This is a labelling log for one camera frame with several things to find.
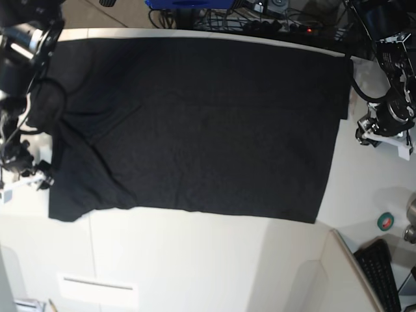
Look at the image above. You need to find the pencil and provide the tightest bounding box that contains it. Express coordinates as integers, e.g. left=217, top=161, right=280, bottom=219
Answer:
left=48, top=299, right=58, bottom=312

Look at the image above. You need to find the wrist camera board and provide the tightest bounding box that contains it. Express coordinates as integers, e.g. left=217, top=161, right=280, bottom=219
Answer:
left=0, top=190, right=13, bottom=205
left=397, top=145, right=413, bottom=161

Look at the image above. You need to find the black t-shirt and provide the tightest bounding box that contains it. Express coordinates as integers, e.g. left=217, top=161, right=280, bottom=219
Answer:
left=28, top=38, right=350, bottom=224

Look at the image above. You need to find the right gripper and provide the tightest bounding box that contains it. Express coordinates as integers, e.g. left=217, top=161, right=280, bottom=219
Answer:
left=1, top=140, right=54, bottom=192

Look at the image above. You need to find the metal cylinder stand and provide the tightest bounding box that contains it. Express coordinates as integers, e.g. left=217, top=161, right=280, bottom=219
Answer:
left=403, top=193, right=416, bottom=245

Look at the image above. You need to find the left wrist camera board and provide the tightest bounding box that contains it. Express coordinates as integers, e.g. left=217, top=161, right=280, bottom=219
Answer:
left=397, top=145, right=413, bottom=161

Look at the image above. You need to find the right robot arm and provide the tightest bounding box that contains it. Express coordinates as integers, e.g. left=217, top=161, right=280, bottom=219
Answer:
left=1, top=1, right=65, bottom=194

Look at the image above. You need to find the blue box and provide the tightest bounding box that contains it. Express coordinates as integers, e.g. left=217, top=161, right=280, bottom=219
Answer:
left=145, top=0, right=234, bottom=10

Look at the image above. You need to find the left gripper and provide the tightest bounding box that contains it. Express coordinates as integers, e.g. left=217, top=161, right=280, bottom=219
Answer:
left=356, top=90, right=415, bottom=146

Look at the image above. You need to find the beige divider panel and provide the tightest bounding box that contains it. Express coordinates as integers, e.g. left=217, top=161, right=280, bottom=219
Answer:
left=319, top=229, right=384, bottom=312

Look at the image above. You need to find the green tape roll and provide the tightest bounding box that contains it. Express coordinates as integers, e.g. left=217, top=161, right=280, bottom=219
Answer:
left=377, top=212, right=395, bottom=231

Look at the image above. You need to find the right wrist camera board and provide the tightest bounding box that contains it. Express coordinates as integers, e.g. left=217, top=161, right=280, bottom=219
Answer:
left=0, top=190, right=13, bottom=205

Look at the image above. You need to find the black keyboard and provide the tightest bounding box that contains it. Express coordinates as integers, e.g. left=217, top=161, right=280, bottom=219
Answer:
left=354, top=239, right=401, bottom=312

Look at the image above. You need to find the black power strip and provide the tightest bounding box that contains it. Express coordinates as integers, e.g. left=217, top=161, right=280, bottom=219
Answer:
left=242, top=19, right=322, bottom=34

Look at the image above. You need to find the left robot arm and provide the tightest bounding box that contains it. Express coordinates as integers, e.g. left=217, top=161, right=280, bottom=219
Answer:
left=344, top=1, right=415, bottom=150

